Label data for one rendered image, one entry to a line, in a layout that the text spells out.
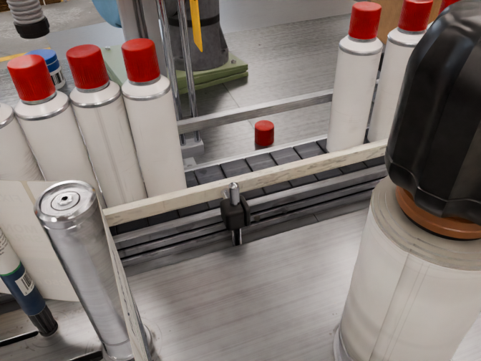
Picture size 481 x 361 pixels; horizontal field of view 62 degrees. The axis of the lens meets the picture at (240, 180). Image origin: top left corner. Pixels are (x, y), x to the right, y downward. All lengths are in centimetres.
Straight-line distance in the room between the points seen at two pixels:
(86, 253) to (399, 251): 19
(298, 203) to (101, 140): 26
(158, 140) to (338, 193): 26
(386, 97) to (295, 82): 35
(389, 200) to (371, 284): 6
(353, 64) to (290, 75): 42
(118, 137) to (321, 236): 25
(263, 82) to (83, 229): 69
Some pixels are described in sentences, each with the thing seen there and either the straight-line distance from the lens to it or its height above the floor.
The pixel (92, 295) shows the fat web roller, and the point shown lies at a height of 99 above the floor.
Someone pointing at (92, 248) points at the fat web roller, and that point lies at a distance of 28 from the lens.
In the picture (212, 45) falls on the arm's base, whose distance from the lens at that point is 89.
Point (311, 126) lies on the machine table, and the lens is 75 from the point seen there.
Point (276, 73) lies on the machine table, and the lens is 94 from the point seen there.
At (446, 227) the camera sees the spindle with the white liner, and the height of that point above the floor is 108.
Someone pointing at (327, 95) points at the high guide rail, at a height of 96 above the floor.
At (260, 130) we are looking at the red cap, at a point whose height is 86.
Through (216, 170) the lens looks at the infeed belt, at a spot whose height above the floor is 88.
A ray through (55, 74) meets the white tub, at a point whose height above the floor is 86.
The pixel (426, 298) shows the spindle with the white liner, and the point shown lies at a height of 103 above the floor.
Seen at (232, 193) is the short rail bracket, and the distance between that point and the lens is 44.
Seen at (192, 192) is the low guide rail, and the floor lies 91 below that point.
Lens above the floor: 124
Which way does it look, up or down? 40 degrees down
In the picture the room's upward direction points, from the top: 2 degrees counter-clockwise
